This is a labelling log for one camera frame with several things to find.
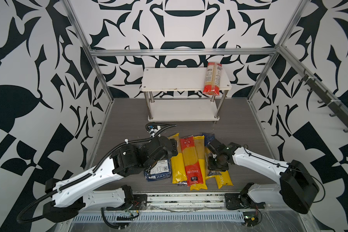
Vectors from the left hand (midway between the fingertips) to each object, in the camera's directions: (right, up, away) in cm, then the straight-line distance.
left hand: (168, 141), depth 65 cm
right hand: (+22, -18, +19) cm, 34 cm away
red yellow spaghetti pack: (+12, -15, +17) cm, 26 cm away
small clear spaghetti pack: (+24, -19, +13) cm, 33 cm away
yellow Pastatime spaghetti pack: (+29, -23, +14) cm, 40 cm away
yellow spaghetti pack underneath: (+18, -7, +24) cm, 31 cm away
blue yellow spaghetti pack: (+24, -3, +29) cm, 38 cm away
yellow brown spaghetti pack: (+5, -20, +13) cm, 24 cm away
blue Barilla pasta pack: (-4, -18, +13) cm, 22 cm away
